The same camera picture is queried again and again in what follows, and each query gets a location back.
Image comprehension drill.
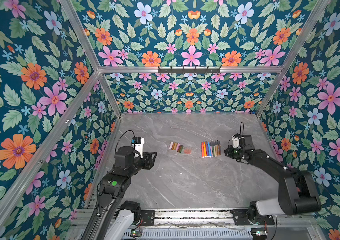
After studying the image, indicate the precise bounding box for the right small circuit board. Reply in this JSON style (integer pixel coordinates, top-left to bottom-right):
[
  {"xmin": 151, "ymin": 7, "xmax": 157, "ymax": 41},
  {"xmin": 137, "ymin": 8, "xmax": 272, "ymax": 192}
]
[{"xmin": 251, "ymin": 229, "xmax": 268, "ymax": 240}]

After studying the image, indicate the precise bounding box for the small circuit board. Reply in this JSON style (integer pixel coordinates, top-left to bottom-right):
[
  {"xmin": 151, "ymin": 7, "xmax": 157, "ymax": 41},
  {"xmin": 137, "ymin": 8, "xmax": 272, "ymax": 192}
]
[
  {"xmin": 130, "ymin": 230, "xmax": 142, "ymax": 239},
  {"xmin": 251, "ymin": 229, "xmax": 268, "ymax": 240}
]

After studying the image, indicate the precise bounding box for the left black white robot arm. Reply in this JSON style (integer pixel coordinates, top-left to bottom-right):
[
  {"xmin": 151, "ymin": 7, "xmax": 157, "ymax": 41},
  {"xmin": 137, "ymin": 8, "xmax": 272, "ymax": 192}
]
[{"xmin": 82, "ymin": 146, "xmax": 157, "ymax": 240}]

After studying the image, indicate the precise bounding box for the brown pen tan cap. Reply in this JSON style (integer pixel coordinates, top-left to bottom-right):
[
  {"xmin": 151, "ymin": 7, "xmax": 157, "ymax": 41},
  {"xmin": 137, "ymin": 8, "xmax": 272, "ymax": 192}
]
[{"xmin": 215, "ymin": 141, "xmax": 219, "ymax": 157}]

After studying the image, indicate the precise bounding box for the blue highlighter pen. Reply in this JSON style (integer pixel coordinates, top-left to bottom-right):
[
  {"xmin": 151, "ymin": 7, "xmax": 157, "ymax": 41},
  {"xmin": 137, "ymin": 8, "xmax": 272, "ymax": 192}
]
[{"xmin": 208, "ymin": 142, "xmax": 213, "ymax": 158}]

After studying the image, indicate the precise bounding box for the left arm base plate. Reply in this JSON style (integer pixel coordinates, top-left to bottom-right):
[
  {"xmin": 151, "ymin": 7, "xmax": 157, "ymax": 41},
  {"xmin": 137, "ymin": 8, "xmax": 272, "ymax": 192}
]
[{"xmin": 133, "ymin": 210, "xmax": 156, "ymax": 227}]

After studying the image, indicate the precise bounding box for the black hook rack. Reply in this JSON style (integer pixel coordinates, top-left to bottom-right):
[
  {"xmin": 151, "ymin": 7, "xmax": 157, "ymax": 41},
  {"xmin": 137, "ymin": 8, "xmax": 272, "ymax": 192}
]
[{"xmin": 157, "ymin": 66, "xmax": 221, "ymax": 75}]

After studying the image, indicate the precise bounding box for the left small circuit board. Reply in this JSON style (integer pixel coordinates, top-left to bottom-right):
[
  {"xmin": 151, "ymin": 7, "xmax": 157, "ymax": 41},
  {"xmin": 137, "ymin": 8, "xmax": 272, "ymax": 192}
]
[{"xmin": 130, "ymin": 230, "xmax": 142, "ymax": 239}]

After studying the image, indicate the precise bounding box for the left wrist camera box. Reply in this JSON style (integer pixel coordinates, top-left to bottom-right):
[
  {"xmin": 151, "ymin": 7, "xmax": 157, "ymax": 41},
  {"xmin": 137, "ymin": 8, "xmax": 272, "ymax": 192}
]
[{"xmin": 131, "ymin": 137, "xmax": 145, "ymax": 159}]

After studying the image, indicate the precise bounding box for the orange highlighter pen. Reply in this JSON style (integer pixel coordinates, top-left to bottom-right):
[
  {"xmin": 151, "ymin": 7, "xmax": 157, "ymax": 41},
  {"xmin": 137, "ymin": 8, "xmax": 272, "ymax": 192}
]
[{"xmin": 203, "ymin": 142, "xmax": 208, "ymax": 158}]

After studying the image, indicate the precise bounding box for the red highlighter pen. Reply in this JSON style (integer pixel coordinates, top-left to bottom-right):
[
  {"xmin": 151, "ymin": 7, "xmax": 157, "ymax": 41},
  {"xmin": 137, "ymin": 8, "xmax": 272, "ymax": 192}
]
[{"xmin": 201, "ymin": 142, "xmax": 205, "ymax": 158}]

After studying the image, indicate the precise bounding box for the purple highlighter pen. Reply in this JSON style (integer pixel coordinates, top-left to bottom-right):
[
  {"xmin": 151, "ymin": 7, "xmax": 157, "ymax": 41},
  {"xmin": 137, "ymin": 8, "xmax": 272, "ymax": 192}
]
[{"xmin": 205, "ymin": 142, "xmax": 210, "ymax": 158}]

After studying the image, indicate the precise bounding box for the aluminium front rail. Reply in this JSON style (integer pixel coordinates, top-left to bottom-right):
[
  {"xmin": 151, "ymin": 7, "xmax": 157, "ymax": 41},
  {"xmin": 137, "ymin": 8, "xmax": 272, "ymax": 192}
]
[{"xmin": 68, "ymin": 207, "xmax": 320, "ymax": 230}]

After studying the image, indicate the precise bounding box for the beige pen pink cap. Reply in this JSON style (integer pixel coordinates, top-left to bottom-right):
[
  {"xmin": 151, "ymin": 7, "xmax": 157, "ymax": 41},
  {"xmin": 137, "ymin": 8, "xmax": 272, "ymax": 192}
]
[{"xmin": 213, "ymin": 141, "xmax": 217, "ymax": 157}]

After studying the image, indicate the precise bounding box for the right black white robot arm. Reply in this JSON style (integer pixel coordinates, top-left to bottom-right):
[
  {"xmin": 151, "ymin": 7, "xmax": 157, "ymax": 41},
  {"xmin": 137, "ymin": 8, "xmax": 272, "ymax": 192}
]
[{"xmin": 224, "ymin": 134, "xmax": 322, "ymax": 224}]

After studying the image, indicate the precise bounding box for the red pen cap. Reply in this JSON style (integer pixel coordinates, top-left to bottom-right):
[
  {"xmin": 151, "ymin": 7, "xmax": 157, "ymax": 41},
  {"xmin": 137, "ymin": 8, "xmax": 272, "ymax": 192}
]
[{"xmin": 184, "ymin": 148, "xmax": 192, "ymax": 154}]

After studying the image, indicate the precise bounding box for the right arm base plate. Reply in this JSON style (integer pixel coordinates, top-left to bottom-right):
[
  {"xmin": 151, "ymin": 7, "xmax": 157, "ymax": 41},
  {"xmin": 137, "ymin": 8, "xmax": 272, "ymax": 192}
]
[{"xmin": 230, "ymin": 209, "xmax": 275, "ymax": 226}]

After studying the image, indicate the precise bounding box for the white slotted cable duct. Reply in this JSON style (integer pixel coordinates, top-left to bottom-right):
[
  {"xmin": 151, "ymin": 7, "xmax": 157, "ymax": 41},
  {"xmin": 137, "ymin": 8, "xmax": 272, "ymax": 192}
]
[{"xmin": 120, "ymin": 228, "xmax": 253, "ymax": 240}]

